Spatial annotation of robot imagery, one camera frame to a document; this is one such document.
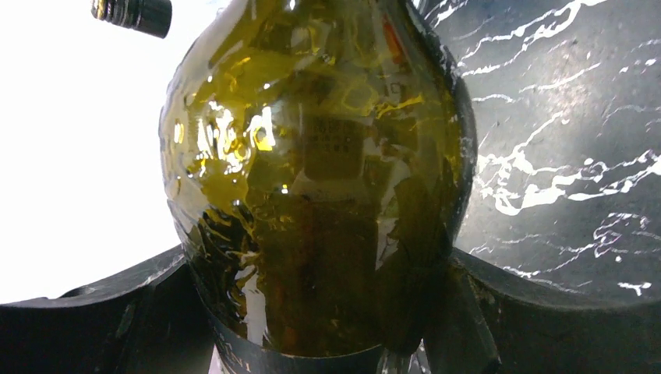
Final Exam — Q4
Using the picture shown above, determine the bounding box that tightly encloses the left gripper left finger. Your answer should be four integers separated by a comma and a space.
1, 247, 214, 373

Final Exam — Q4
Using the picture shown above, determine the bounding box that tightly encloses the dark wine bottle white label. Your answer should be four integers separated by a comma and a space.
159, 1, 477, 373

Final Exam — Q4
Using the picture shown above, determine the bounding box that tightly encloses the dark wine bottle left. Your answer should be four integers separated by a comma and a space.
90, 0, 172, 39

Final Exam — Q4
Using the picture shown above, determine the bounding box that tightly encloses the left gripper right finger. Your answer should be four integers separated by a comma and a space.
424, 249, 660, 373

